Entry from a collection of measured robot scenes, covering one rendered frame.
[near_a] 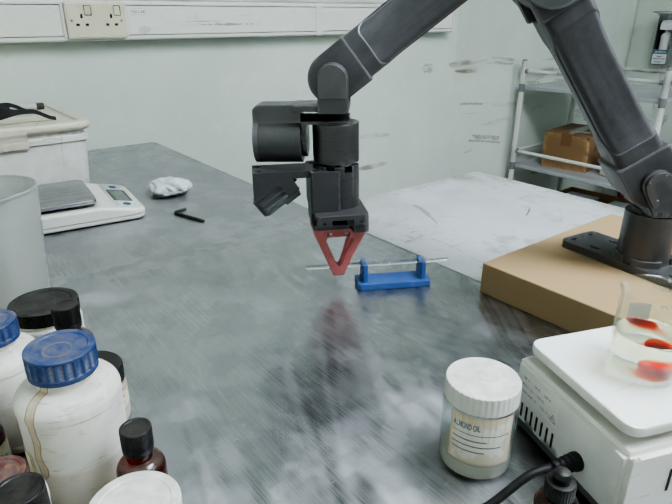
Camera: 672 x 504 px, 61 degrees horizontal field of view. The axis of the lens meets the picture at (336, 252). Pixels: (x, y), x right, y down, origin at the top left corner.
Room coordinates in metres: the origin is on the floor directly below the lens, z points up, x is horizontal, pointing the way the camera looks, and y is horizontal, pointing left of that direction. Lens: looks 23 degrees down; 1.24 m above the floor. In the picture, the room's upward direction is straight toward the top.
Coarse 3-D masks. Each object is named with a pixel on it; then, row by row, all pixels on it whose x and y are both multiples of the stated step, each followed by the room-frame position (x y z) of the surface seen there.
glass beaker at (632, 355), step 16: (640, 272) 0.40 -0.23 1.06; (656, 272) 0.40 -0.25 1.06; (624, 288) 0.39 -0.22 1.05; (640, 288) 0.39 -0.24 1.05; (656, 288) 0.39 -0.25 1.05; (624, 304) 0.37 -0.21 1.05; (640, 304) 0.36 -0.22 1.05; (656, 304) 0.35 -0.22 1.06; (624, 320) 0.37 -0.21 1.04; (640, 320) 0.36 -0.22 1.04; (656, 320) 0.35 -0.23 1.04; (624, 336) 0.36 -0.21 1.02; (640, 336) 0.35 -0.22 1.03; (656, 336) 0.35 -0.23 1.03; (608, 352) 0.38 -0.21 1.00; (624, 352) 0.36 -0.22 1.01; (640, 352) 0.35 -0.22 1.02; (656, 352) 0.35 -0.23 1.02; (624, 368) 0.36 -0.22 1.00; (640, 368) 0.35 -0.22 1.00; (656, 368) 0.35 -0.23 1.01; (640, 384) 0.35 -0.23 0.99; (656, 384) 0.35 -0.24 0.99
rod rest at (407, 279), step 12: (420, 264) 0.70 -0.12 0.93; (360, 276) 0.71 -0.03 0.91; (372, 276) 0.71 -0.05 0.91; (384, 276) 0.71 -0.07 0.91; (396, 276) 0.71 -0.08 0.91; (408, 276) 0.71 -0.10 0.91; (420, 276) 0.70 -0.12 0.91; (360, 288) 0.68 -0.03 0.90; (372, 288) 0.68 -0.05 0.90; (384, 288) 0.69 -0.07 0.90; (396, 288) 0.69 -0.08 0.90
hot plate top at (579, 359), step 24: (576, 336) 0.42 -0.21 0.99; (600, 336) 0.42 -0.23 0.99; (552, 360) 0.39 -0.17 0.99; (576, 360) 0.38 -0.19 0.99; (600, 360) 0.38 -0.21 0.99; (576, 384) 0.36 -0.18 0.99; (600, 384) 0.35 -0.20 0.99; (624, 384) 0.35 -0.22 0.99; (600, 408) 0.33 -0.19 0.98; (624, 408) 0.32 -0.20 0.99; (648, 408) 0.32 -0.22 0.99; (624, 432) 0.31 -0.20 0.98; (648, 432) 0.31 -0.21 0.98
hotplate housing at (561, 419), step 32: (544, 384) 0.38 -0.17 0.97; (544, 416) 0.38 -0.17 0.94; (576, 416) 0.35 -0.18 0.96; (544, 448) 0.38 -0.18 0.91; (576, 448) 0.34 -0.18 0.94; (608, 448) 0.31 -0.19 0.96; (640, 448) 0.31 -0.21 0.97; (576, 480) 0.34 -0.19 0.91; (608, 480) 0.31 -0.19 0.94; (640, 480) 0.30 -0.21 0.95
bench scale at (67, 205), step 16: (48, 192) 0.99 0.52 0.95; (64, 192) 0.99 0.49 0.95; (80, 192) 0.99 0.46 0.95; (96, 192) 1.04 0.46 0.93; (112, 192) 1.05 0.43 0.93; (128, 192) 1.07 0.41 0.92; (48, 208) 0.91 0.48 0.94; (64, 208) 0.92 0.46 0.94; (80, 208) 0.94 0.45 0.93; (96, 208) 0.93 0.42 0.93; (112, 208) 0.95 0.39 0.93; (128, 208) 0.96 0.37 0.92; (144, 208) 0.99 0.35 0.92; (48, 224) 0.89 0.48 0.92; (64, 224) 0.90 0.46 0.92; (80, 224) 0.92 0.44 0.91; (96, 224) 0.93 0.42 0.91
